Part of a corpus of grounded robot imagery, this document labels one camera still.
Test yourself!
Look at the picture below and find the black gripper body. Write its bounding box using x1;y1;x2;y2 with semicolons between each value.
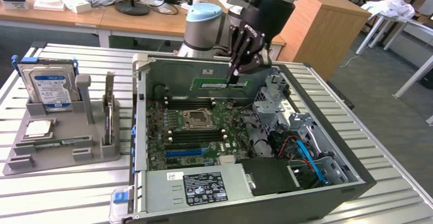
226;0;296;49

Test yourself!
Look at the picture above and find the green RAM stick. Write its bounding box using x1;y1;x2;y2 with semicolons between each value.
190;77;254;92
15;137;93;150

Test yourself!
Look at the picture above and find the black RAM slot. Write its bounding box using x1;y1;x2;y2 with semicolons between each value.
166;99;217;104
167;102;218;107
170;136;228;141
166;96;217;101
170;139;228;145
169;129;226;134
167;105;218;110
169;133;226;138

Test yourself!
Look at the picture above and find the wooden cabinet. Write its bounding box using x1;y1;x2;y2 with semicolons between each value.
269;0;373;83

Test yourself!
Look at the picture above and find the white power strip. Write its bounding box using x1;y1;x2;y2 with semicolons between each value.
181;0;205;11

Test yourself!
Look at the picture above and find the metal disk bay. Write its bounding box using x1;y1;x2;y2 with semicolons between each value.
250;72;357;184

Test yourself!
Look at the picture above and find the metal CPU socket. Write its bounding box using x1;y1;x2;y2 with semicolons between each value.
182;109;213;131

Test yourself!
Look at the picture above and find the white metal table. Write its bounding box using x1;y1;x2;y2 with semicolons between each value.
354;11;433;55

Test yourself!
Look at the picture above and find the white crumpled cloth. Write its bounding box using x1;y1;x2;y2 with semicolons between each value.
360;0;417;22

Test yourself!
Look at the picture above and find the green motherboard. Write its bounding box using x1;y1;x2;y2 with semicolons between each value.
146;95;258;172

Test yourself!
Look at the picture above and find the silver chipset heat sink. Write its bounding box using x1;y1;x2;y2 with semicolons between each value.
218;155;238;165

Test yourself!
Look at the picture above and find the black expansion slot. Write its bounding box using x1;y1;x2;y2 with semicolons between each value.
166;143;201;151

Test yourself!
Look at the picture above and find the blue expansion slot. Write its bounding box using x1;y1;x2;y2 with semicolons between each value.
165;149;205;158

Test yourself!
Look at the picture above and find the black plastic air shroud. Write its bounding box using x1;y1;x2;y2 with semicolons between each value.
236;157;305;197

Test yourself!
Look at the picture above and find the small white box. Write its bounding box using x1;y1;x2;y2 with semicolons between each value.
63;0;93;14

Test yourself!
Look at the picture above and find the wooden desk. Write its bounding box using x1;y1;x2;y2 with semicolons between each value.
0;0;289;50

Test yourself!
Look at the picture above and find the open black PC case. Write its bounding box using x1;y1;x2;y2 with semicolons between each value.
110;53;377;224

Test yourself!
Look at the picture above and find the hard disk blue label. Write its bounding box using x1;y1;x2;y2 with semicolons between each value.
18;65;81;113

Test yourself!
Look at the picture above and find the white round device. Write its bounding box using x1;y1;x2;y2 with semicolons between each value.
32;0;66;12

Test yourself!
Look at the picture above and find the grey power supply unit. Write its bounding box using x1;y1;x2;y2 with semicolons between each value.
145;163;254;214

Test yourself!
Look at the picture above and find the blue disk carrier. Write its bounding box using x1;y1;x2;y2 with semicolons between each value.
11;54;85;103

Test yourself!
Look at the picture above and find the grey parts rack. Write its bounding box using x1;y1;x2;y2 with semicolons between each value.
3;73;122;176

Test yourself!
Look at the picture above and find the silver CPU chip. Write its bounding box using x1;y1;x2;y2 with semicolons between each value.
24;119;55;138

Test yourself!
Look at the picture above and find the blue case latch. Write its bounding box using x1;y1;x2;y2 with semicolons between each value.
113;190;126;205

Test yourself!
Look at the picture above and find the white box with label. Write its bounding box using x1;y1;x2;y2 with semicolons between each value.
0;0;30;10

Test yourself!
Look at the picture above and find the red thin wire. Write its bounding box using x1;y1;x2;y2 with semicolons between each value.
278;134;308;162

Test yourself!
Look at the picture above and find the blue flat wire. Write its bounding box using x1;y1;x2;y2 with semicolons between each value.
296;138;332;185

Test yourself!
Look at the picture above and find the white table frame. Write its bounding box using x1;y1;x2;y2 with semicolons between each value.
392;53;433;99

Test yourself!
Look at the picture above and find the graphics card metal bracket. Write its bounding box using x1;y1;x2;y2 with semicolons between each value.
102;71;118;146

